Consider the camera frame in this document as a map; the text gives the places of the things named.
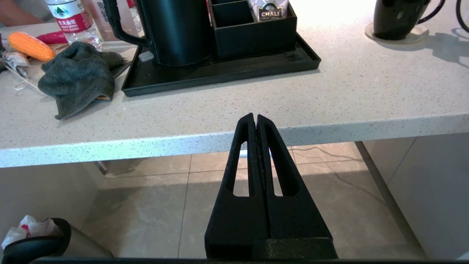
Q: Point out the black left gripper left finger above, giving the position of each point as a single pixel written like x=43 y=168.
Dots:
x=238 y=227

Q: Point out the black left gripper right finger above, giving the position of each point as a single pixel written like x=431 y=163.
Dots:
x=296 y=227

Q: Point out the black electric kettle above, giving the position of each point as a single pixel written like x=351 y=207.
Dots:
x=176 y=33

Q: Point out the black tea organizer box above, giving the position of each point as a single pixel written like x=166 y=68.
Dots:
x=256 y=36

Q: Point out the white tea bag packet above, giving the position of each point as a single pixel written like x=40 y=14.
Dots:
x=271 y=11

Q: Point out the black rectangular serving tray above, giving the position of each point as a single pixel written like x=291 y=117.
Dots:
x=220 y=73

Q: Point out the black trash bin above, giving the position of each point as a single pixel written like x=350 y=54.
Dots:
x=73 y=245

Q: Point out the small white plastic piece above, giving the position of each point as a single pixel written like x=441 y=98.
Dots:
x=146 y=55

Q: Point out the white crumpled paper trash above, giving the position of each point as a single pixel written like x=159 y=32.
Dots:
x=33 y=227

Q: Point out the dark grey cloth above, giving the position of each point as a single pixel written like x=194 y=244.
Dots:
x=77 y=77

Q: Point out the clear round coaster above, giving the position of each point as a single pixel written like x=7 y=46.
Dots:
x=421 y=35

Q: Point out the black mug white inside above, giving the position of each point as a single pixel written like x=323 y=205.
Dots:
x=395 y=18

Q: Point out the clear water bottle red cap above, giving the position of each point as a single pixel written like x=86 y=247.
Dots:
x=135 y=16
x=75 y=22

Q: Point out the red toy chili pepper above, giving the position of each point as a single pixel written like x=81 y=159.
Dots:
x=53 y=37

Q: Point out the small grey white toy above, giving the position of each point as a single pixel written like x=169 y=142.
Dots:
x=14 y=60

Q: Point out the person in grey shirt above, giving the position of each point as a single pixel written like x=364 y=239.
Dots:
x=14 y=14

